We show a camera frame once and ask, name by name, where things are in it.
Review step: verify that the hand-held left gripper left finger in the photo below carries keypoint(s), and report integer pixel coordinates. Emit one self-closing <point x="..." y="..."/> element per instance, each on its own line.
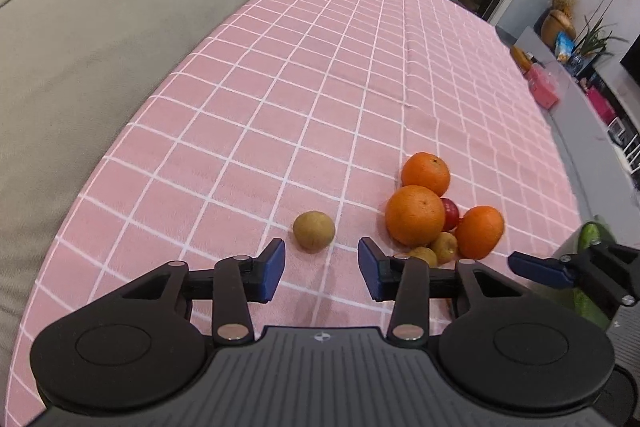
<point x="272" y="269"/>

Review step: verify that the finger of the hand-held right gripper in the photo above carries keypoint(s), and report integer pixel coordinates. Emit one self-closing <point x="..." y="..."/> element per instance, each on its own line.
<point x="537" y="269"/>

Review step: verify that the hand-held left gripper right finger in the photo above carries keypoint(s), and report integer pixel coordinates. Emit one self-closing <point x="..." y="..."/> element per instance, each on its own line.
<point x="370" y="274"/>

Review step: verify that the small brown round fruit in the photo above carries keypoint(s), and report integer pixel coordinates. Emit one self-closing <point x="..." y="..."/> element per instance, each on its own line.
<point x="445" y="247"/>
<point x="313" y="231"/>
<point x="424" y="256"/>

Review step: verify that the small orange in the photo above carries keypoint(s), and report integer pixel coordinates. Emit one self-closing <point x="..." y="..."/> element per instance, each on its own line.
<point x="425" y="173"/>
<point x="480" y="232"/>

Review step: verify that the large orange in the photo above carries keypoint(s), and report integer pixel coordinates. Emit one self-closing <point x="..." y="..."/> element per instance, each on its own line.
<point x="415" y="214"/>

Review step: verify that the red tomato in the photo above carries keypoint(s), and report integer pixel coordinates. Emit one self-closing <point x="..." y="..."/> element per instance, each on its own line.
<point x="451" y="214"/>

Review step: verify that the green cucumber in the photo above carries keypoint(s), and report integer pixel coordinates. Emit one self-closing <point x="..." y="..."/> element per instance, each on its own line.
<point x="592" y="234"/>

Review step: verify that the pink checkered tablecloth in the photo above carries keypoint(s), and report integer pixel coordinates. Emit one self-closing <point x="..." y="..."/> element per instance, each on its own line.
<point x="300" y="107"/>

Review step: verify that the magenta box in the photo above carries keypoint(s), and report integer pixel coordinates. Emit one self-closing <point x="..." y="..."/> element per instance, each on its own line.
<point x="600" y="104"/>

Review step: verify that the pink box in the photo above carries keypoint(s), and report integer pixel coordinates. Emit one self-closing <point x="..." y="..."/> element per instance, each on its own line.
<point x="542" y="87"/>

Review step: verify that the white low cabinet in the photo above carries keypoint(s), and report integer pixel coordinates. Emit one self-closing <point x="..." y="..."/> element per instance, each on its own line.
<point x="570" y="87"/>

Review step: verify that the orange box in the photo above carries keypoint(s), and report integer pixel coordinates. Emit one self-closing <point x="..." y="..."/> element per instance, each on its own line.
<point x="521" y="59"/>

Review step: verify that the blue snack bag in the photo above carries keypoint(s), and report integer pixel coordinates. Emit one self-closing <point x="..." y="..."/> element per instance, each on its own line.
<point x="565" y="47"/>

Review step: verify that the green potted plant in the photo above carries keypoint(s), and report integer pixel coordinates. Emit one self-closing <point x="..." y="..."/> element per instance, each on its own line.
<point x="595" y="37"/>

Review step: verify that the black television screen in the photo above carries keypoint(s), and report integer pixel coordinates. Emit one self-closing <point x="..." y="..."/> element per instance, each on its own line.
<point x="632" y="47"/>

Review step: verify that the golden vase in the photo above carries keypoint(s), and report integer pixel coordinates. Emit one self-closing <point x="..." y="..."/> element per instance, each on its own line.
<point x="557" y="27"/>

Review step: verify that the beige sofa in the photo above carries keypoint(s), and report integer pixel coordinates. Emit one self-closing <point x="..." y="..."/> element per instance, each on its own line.
<point x="100" y="57"/>

